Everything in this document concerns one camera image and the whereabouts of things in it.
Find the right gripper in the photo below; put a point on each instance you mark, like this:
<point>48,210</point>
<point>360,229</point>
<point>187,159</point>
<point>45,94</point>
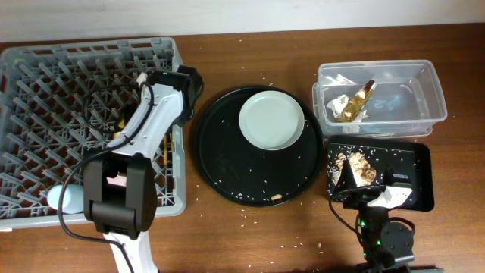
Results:
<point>362,196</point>

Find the peanut shell food scraps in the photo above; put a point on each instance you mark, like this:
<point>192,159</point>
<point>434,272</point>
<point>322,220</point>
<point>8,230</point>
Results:
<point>363,173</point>

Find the gold foil wrapper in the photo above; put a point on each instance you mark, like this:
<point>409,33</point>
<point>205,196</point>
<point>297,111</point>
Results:
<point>356,103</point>

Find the wooden chopstick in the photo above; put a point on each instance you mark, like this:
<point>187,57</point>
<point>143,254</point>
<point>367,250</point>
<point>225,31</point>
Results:
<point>172,141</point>
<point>164,150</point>

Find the blue cup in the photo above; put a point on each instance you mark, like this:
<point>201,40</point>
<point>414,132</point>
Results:
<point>72,200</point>

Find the white napkin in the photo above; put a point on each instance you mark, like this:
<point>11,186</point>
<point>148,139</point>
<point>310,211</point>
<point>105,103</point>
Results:
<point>338,104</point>

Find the pink cup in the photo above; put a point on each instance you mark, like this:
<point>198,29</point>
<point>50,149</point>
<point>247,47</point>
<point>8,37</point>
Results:
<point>118,180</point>

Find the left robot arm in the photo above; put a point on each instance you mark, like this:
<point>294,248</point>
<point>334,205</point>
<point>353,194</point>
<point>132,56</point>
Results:
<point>120,195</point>

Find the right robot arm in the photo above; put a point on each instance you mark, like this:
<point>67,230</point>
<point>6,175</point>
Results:
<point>386,241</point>

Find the grey dishwasher rack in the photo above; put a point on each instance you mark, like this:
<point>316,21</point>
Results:
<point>56,103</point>

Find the black rectangular tray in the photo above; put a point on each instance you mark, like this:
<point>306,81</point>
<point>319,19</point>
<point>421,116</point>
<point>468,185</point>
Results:
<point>389,157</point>

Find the peanut on tray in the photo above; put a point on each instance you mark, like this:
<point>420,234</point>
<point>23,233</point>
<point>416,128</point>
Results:
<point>276,197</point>

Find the clear plastic bin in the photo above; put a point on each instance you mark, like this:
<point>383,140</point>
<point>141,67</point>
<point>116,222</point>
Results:
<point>406,102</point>

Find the grey plate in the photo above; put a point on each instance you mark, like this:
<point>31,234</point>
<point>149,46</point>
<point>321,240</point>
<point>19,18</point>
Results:
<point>271,120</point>

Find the round black tray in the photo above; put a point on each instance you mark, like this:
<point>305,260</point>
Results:
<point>245,174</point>

